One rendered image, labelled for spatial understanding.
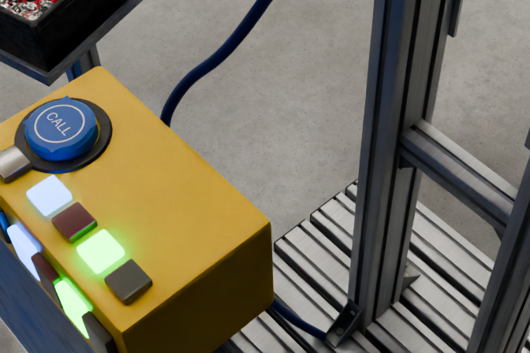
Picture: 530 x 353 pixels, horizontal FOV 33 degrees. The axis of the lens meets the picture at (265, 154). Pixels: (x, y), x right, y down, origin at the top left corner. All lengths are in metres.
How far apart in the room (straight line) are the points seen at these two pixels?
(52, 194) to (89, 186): 0.02
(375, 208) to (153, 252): 0.82
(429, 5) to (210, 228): 0.60
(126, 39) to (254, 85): 0.34
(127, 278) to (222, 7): 1.76
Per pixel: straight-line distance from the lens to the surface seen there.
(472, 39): 2.14
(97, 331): 0.47
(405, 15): 0.99
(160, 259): 0.46
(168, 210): 0.48
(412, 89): 1.11
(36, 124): 0.52
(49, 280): 0.49
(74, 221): 0.48
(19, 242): 0.50
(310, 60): 2.05
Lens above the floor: 1.46
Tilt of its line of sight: 51 degrees down
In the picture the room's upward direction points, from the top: 2 degrees counter-clockwise
